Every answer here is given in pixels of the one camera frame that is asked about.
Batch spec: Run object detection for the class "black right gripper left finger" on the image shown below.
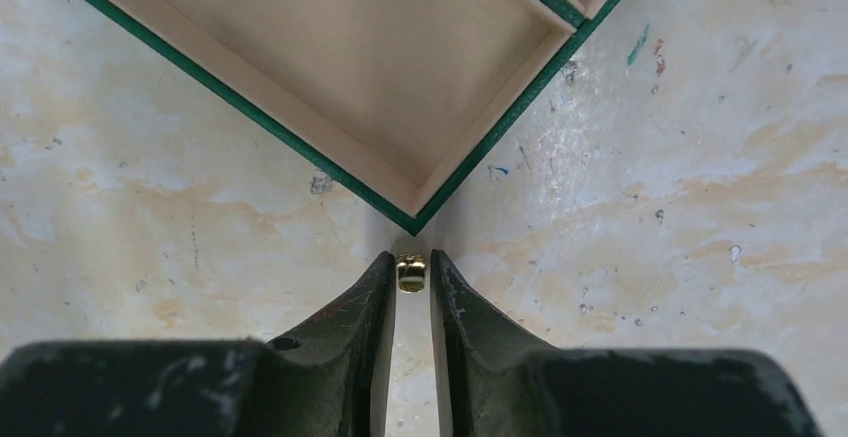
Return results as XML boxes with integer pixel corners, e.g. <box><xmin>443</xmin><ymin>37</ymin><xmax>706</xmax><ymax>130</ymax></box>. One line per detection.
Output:
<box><xmin>1</xmin><ymin>252</ymin><xmax>395</xmax><ymax>436</ymax></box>

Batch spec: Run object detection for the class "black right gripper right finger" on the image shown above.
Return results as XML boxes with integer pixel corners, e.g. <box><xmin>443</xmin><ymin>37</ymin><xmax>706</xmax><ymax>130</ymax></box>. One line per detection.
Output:
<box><xmin>430</xmin><ymin>250</ymin><xmax>821</xmax><ymax>436</ymax></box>

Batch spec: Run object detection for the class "gold earring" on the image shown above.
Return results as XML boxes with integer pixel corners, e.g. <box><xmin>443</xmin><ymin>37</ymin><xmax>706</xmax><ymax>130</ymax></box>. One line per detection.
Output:
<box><xmin>396</xmin><ymin>254</ymin><xmax>428</xmax><ymax>293</ymax></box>

